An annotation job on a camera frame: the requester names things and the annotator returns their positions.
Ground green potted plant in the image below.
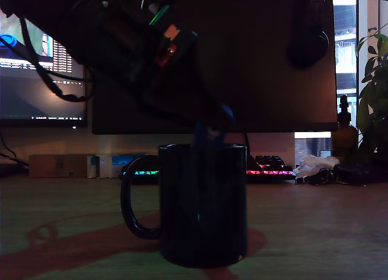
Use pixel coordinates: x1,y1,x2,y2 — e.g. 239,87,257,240
356,24,388,162

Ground brown cardboard box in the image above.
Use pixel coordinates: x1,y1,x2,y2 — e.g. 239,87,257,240
28,154,89,178

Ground thin black desk cable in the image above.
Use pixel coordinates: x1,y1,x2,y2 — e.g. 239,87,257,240
0,133,18,159

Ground black pouch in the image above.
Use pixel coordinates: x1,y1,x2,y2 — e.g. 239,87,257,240
333,163,380,187

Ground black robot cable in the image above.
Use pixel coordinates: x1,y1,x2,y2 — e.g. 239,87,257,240
0,37,93,83
18,16,92,104

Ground small white teal box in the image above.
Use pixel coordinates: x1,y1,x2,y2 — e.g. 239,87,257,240
87,155,101,179

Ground dark computer monitor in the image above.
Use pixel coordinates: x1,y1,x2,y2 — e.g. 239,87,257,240
92,0,340,135

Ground black headphones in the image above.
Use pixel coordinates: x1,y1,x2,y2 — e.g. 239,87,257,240
286,0,330,70

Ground backlit black keyboard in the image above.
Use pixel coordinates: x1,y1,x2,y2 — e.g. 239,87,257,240
118,155,297,184

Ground brown dropper bottle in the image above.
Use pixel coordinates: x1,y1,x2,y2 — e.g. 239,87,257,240
332,94,359,164

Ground blue coffee capsule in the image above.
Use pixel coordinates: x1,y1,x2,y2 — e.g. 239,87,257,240
192,103,236,149

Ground lit computer monitor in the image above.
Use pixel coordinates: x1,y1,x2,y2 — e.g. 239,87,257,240
0,12,88,128

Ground white box blue print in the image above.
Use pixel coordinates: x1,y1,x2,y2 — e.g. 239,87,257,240
99,154,146,179

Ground thick black desk cable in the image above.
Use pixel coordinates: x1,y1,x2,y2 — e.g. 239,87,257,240
0,152,30,168

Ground crumpled white tissue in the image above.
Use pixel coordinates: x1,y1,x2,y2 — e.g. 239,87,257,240
292,155,341,178

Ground dark blue ceramic mug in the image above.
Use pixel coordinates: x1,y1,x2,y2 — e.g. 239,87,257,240
120,143,248,269

